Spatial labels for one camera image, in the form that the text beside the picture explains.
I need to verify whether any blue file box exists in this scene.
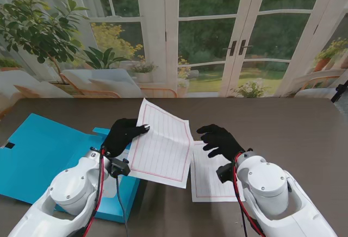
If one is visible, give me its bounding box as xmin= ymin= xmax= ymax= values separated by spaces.
xmin=0 ymin=113 xmax=142 ymax=224

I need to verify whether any red left arm cable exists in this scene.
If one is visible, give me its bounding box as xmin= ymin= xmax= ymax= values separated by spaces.
xmin=81 ymin=147 xmax=106 ymax=237

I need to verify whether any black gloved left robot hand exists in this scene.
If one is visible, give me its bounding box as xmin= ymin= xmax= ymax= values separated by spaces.
xmin=103 ymin=118 xmax=151 ymax=158

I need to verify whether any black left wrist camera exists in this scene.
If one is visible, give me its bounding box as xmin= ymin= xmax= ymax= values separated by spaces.
xmin=110 ymin=158 xmax=131 ymax=178

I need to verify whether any garden window backdrop banner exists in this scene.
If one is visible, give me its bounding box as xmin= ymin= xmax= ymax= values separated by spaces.
xmin=0 ymin=0 xmax=348 ymax=120

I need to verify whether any thin grey camera cable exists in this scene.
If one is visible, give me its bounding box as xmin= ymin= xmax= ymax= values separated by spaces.
xmin=115 ymin=177 xmax=131 ymax=237

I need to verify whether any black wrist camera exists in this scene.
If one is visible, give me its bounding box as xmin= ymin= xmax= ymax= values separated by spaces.
xmin=216 ymin=163 xmax=236 ymax=183
xmin=110 ymin=158 xmax=131 ymax=178

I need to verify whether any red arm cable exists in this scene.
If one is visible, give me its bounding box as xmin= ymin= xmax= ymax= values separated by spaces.
xmin=81 ymin=147 xmax=106 ymax=237
xmin=232 ymin=152 xmax=266 ymax=237

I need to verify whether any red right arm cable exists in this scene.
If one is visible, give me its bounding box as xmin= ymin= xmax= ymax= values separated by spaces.
xmin=232 ymin=152 xmax=266 ymax=237

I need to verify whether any black backdrop stand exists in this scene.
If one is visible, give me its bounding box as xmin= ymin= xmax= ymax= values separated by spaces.
xmin=330 ymin=83 xmax=348 ymax=103

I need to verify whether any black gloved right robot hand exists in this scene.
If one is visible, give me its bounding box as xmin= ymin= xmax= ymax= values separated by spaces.
xmin=196 ymin=124 xmax=245 ymax=163

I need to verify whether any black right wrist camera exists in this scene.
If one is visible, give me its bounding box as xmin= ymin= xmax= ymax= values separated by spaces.
xmin=216 ymin=163 xmax=236 ymax=183

